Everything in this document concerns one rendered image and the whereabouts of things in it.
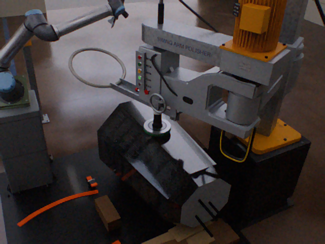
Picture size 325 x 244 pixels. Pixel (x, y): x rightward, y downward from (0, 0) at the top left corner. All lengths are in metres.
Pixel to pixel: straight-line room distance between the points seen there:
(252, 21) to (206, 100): 0.63
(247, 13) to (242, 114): 0.61
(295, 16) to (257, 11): 0.75
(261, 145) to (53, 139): 2.39
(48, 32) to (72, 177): 1.58
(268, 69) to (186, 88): 0.59
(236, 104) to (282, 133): 0.98
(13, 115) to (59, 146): 1.08
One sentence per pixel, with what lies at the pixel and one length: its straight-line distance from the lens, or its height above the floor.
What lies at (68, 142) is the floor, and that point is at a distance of 3.93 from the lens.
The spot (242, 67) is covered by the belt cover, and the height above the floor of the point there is 1.61.
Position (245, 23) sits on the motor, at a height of 1.86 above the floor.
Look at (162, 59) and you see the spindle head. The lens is 2.19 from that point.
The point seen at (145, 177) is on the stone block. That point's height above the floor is 0.63.
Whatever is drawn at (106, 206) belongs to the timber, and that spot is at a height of 0.13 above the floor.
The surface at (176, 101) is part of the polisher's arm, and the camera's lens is 2.23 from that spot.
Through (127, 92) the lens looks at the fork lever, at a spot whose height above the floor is 1.08.
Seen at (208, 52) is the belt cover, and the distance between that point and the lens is 1.94.
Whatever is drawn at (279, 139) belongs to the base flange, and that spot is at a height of 0.78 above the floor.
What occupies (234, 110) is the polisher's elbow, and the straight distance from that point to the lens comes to 2.01.
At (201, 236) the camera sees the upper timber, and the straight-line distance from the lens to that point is 2.68.
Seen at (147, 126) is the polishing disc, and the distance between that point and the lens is 2.59.
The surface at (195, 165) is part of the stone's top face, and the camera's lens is 2.34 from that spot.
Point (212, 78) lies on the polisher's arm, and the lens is 2.00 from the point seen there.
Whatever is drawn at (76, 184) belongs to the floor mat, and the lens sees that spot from 3.37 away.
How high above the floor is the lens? 2.34
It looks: 33 degrees down
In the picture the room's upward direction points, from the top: 2 degrees clockwise
